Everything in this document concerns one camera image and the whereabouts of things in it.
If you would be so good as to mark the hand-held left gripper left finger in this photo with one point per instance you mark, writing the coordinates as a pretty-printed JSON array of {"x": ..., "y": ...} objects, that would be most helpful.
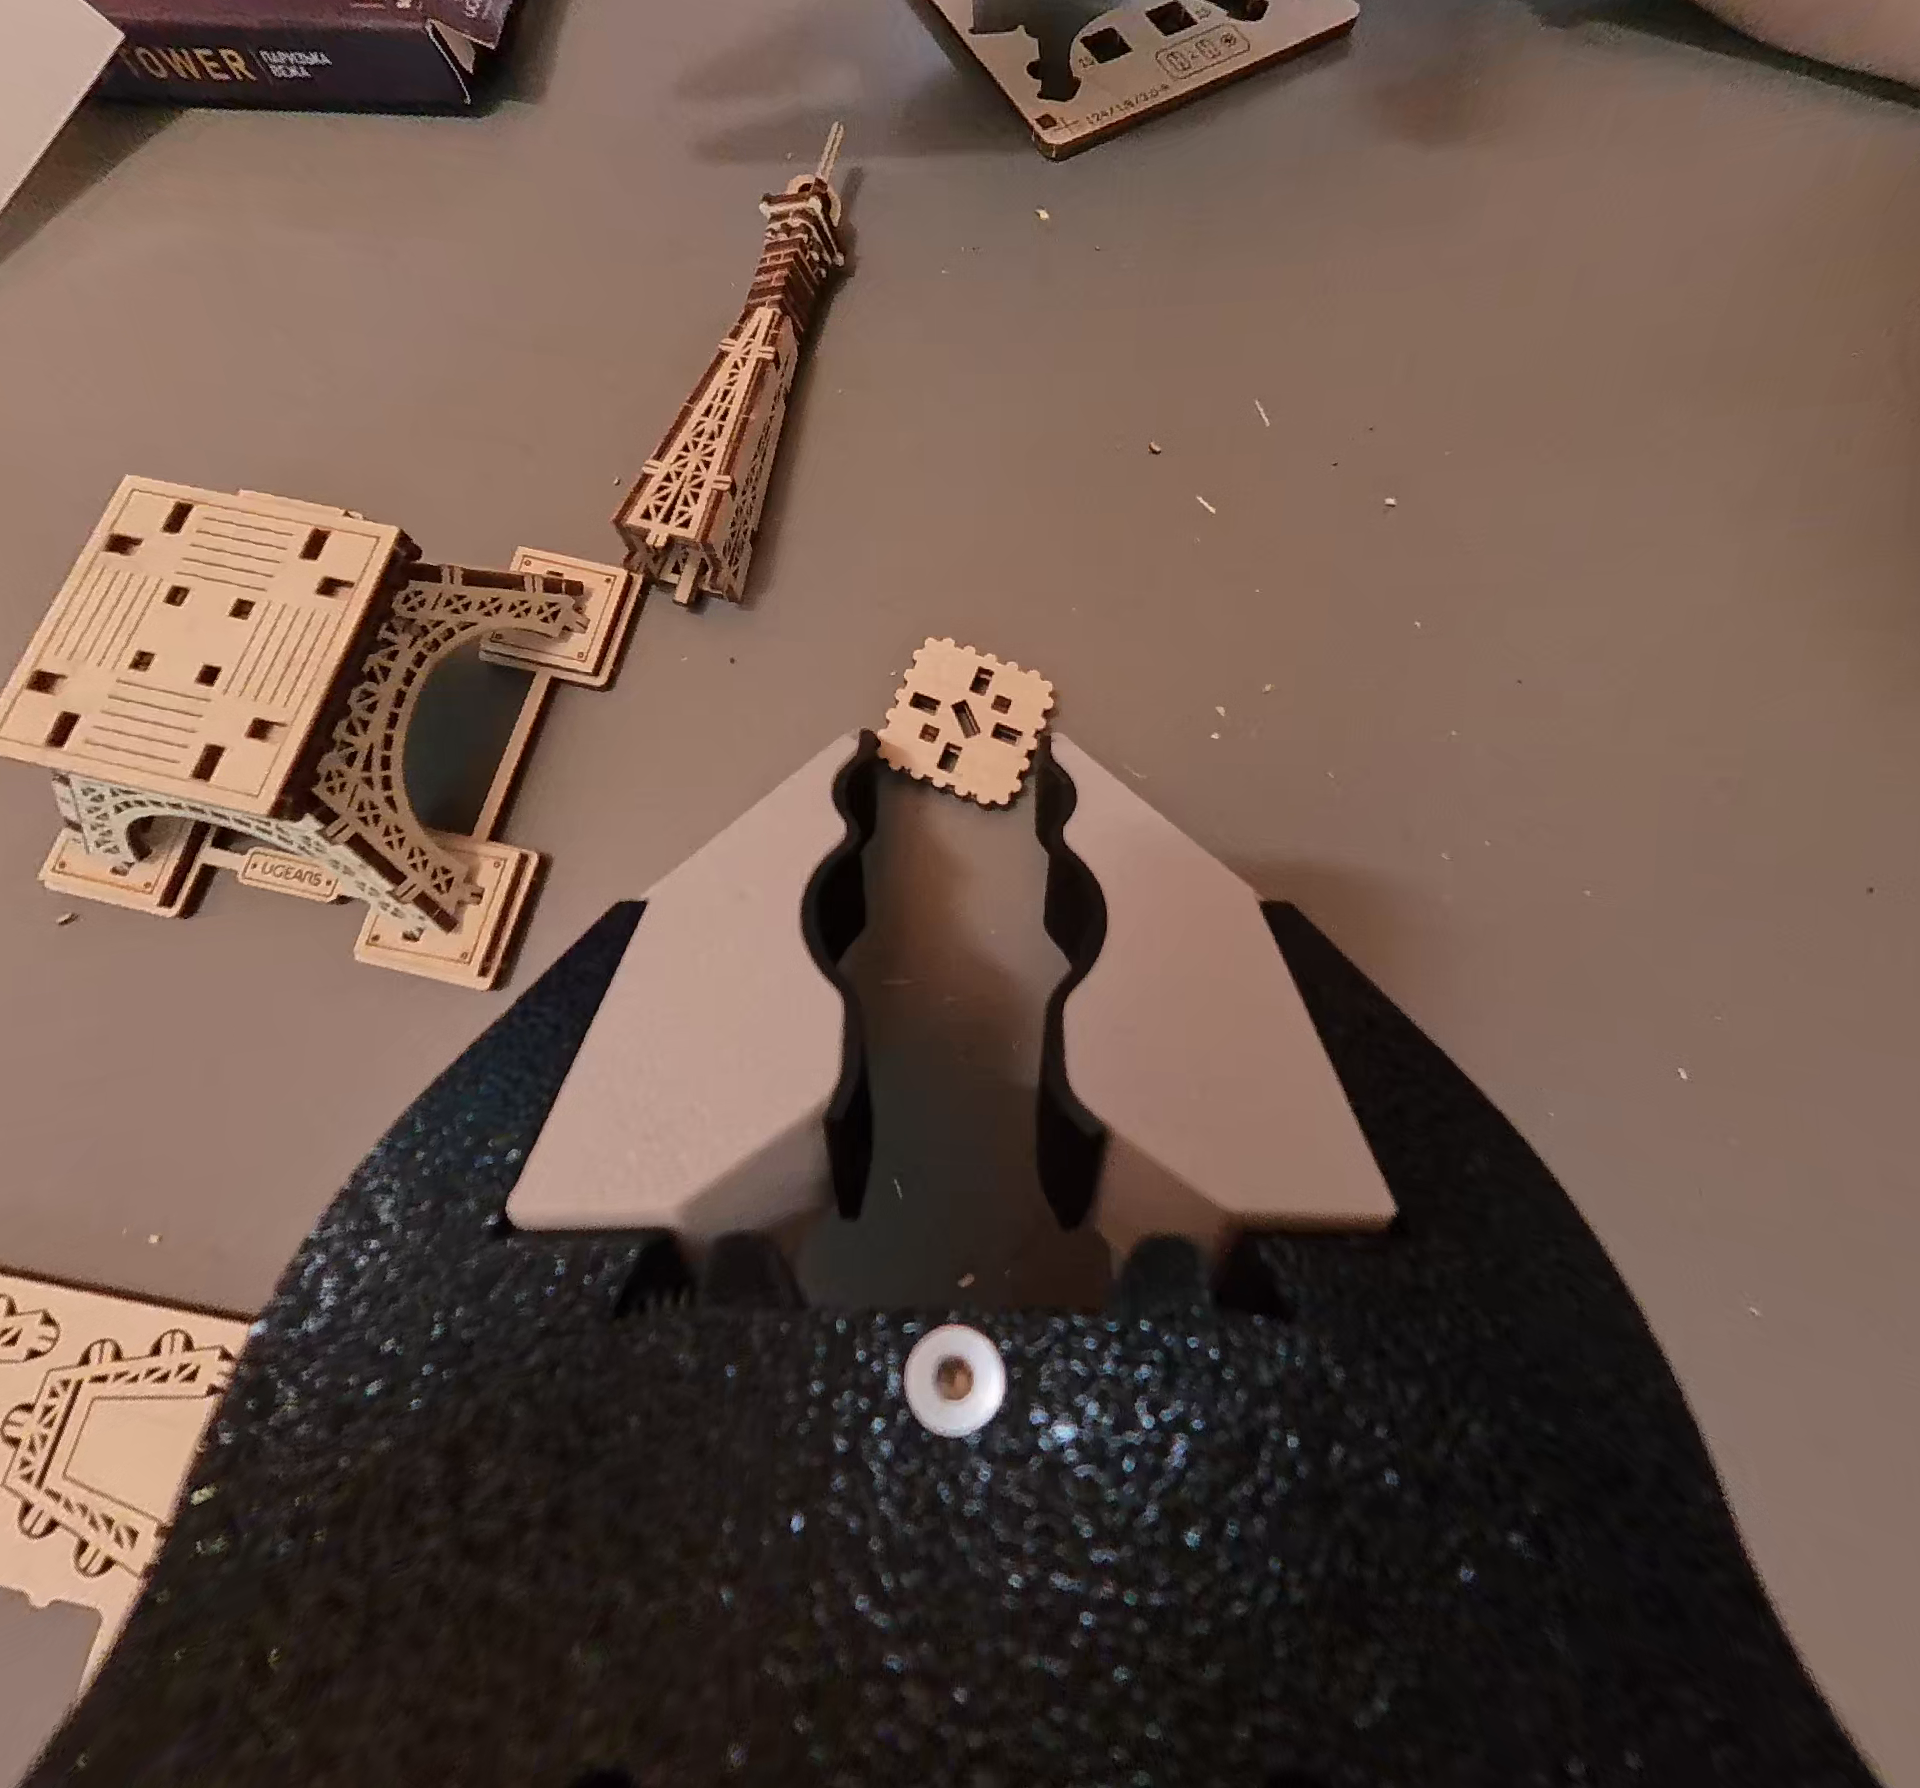
[{"x": 688, "y": 1054}]

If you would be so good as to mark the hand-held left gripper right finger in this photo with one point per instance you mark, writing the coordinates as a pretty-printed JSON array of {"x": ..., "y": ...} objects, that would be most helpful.
[{"x": 1214, "y": 1054}]

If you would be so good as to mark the small toothed wooden square plate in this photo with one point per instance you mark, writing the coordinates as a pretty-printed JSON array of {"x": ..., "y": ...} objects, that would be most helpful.
[{"x": 929, "y": 753}]

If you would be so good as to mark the wooden tower model spire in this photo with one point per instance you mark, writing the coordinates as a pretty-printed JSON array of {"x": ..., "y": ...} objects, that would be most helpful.
[{"x": 720, "y": 466}]

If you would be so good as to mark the grey desk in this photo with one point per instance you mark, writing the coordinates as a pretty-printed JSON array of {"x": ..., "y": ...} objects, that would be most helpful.
[{"x": 1423, "y": 619}]

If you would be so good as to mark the wooden tower model base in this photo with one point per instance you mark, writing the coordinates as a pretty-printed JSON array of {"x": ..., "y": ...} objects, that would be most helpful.
[{"x": 194, "y": 573}]

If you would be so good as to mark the laser-cut wooden parts sheet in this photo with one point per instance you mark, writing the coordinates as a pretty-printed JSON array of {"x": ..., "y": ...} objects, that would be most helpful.
[{"x": 90, "y": 1444}]

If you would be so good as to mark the dark wooden parts sheet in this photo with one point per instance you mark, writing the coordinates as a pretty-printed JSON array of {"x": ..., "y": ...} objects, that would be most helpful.
[{"x": 1291, "y": 3}]

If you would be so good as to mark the paper assembly instruction sheet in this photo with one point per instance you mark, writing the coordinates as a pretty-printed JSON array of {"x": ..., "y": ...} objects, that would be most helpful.
[{"x": 37, "y": 50}]

